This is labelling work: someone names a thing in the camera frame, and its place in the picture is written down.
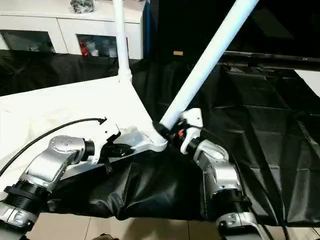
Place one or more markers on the white glass-door cabinet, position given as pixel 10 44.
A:
pixel 62 27

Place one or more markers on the black table mat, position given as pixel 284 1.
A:
pixel 250 150

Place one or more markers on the black rod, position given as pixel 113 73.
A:
pixel 275 57

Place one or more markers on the white plastic table leg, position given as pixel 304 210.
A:
pixel 212 55
pixel 121 37

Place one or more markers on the red item in cabinet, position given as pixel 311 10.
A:
pixel 83 48

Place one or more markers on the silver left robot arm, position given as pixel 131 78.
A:
pixel 50 160

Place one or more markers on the white plastic table top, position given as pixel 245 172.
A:
pixel 62 100

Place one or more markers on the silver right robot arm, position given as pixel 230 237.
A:
pixel 220 172

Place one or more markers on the white board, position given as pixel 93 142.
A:
pixel 311 80

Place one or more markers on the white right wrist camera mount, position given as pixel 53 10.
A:
pixel 193 117

